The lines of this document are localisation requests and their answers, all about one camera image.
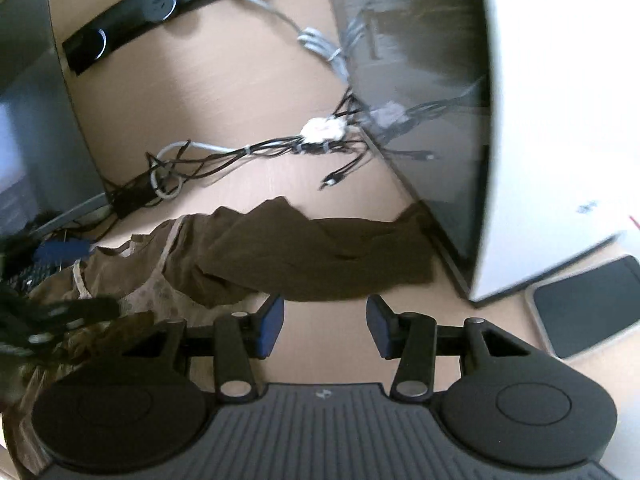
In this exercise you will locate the white computer case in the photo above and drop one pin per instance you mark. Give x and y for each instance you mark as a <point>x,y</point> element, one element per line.
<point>545,125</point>

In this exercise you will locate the dark brown pants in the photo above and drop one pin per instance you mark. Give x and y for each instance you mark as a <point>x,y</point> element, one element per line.
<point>320,250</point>

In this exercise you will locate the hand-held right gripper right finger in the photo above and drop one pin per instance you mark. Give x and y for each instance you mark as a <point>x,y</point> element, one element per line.
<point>378,329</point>

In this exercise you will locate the blue object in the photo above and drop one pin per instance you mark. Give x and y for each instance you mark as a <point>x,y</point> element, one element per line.
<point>62,251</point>

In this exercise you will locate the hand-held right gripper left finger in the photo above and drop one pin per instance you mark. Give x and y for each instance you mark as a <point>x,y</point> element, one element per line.
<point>269,329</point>

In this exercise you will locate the black power adapter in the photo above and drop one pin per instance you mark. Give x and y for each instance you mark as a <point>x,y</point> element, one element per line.
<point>132,195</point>

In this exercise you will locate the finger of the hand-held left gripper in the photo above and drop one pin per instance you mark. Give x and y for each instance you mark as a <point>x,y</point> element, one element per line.
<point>82,310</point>

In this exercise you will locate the black smartphone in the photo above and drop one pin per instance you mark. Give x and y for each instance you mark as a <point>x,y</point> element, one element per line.
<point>587,305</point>

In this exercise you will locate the black keyboard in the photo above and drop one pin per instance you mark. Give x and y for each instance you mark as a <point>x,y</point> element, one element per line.
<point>25,275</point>

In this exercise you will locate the dark monitor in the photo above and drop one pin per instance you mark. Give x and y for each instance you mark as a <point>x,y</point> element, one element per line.
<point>35,110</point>

